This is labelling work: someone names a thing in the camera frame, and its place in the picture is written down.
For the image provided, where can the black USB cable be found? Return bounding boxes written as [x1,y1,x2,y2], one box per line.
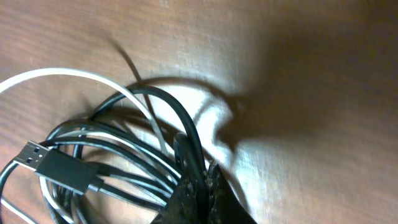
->
[0,85,208,224]

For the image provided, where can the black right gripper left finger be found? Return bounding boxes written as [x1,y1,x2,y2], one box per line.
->
[151,171,201,224]

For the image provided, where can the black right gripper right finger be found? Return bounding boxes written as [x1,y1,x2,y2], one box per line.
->
[206,162,256,224]

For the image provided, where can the white USB cable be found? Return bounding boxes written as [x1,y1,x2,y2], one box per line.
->
[0,67,181,224]

